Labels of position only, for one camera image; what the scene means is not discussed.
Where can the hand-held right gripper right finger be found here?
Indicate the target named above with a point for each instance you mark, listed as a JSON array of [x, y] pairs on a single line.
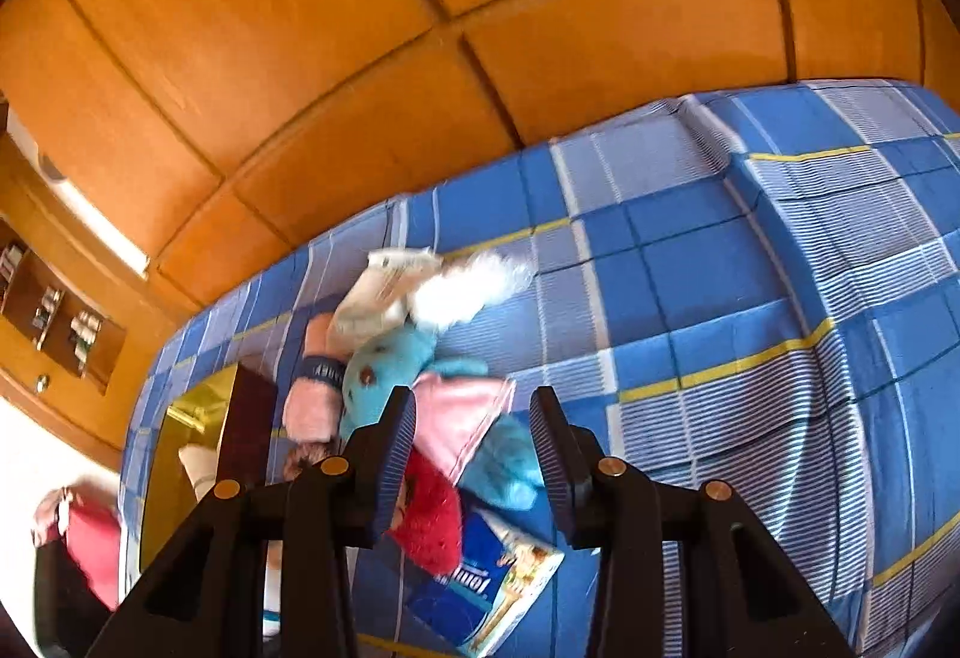
[[551, 455]]

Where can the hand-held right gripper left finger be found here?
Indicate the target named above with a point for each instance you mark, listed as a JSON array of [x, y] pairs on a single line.
[[391, 455]]

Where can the red plush toy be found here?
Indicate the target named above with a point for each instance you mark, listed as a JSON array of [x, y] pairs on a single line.
[[435, 515]]

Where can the blue plush toy pink dress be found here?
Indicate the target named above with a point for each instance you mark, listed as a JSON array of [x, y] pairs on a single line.
[[382, 358]]

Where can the dark red box gold lining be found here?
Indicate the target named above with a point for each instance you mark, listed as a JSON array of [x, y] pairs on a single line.
[[180, 425]]

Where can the blue tissue packet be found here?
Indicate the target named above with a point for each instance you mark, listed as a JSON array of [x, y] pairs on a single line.
[[480, 583]]

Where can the white plastic packet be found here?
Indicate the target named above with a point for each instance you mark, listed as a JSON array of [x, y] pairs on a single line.
[[375, 305]]

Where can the white fluffy stuffing bag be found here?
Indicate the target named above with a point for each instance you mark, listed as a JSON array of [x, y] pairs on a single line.
[[465, 290]]

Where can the white plush toy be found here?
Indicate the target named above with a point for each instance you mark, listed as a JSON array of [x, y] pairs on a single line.
[[199, 470]]

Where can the blue plaid bed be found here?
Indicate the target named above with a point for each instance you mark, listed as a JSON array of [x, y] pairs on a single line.
[[675, 268]]

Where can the white light strip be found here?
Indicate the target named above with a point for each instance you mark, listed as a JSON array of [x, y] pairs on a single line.
[[90, 215]]

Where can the wooden wardrobe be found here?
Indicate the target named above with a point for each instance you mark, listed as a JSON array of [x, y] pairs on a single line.
[[300, 65]]

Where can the wooden wall shelf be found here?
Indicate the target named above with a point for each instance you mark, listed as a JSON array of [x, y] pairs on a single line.
[[60, 335]]

